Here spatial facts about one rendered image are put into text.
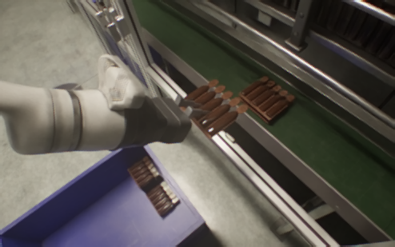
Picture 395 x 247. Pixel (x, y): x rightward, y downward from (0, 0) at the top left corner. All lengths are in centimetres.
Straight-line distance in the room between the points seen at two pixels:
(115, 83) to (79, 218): 91
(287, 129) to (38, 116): 47
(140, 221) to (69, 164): 69
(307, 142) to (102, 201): 85
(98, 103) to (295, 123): 43
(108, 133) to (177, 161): 101
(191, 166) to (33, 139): 105
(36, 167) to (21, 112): 143
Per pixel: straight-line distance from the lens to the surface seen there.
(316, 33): 50
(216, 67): 68
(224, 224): 117
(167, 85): 77
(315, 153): 54
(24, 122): 25
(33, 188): 162
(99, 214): 108
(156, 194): 96
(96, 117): 27
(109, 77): 28
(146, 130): 30
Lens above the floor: 116
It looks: 57 degrees down
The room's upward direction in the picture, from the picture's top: 10 degrees counter-clockwise
